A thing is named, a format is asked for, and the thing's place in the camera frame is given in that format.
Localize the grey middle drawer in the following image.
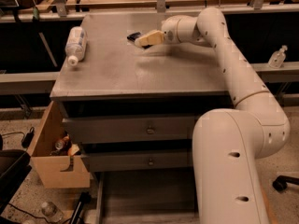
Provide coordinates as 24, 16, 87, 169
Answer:
81, 148, 192, 173

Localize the clear plastic water bottle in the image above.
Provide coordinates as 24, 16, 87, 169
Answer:
65, 26, 87, 66

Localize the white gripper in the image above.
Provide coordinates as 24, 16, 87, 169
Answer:
135, 16, 180, 48

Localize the clear sanitizer pump bottle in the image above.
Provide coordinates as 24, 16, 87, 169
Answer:
268, 45, 288, 69

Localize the grey top drawer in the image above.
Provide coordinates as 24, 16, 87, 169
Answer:
63, 115, 195, 144

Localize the black chair caster base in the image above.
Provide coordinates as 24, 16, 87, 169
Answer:
272, 175, 299, 192

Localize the black office chair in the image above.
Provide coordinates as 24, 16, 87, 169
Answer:
0, 134, 32, 214

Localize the bottle inside cardboard box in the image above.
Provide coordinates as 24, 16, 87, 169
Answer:
54, 135, 70, 150

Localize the plastic bottle on floor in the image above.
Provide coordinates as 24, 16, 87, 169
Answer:
41, 202, 64, 224

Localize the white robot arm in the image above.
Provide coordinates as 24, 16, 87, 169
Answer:
135, 7, 290, 224

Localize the dark blue rxbar wrapper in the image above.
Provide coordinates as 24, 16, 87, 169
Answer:
127, 32, 150, 49

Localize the black power adapter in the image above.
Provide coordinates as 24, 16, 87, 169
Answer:
21, 127, 35, 148

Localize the cardboard box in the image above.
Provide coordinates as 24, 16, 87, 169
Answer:
27, 102, 90, 189

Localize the grey open bottom drawer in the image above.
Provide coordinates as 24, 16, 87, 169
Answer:
97, 168, 199, 224

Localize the grey drawer cabinet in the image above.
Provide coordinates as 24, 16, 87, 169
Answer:
50, 12, 235, 173

